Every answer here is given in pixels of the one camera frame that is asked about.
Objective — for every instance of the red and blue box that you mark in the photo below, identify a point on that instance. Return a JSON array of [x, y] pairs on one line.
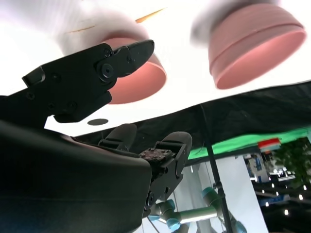
[[268, 143]]

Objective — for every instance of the black drape cloth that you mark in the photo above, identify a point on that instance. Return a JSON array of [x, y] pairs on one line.
[[243, 116]]

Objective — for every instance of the green table cloth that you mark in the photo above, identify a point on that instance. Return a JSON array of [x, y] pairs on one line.
[[230, 145]]

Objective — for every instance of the green leafy plant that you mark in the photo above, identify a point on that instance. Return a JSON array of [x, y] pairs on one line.
[[296, 157]]

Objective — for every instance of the grey blue-jointed robot arm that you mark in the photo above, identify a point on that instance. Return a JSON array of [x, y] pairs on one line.
[[194, 214]]

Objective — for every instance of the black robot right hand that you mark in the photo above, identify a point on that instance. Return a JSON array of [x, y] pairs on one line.
[[60, 182]]

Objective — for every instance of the black round table grommet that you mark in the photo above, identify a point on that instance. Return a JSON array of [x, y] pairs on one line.
[[98, 122]]

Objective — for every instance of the thin orange sliver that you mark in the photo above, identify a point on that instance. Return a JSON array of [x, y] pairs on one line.
[[148, 16]]

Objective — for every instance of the black stand pole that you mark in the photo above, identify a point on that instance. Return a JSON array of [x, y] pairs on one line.
[[216, 170]]

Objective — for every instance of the pink plastic bowl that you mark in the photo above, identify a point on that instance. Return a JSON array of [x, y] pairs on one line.
[[145, 85], [255, 65], [243, 29]]

